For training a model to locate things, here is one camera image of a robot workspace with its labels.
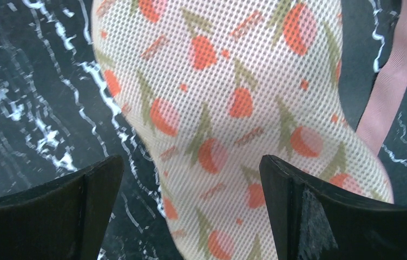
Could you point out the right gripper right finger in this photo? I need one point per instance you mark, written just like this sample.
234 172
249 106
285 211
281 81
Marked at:
313 219

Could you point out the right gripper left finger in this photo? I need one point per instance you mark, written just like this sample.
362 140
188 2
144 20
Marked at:
65 218

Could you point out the floral mesh laundry bag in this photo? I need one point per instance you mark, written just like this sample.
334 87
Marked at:
212 86

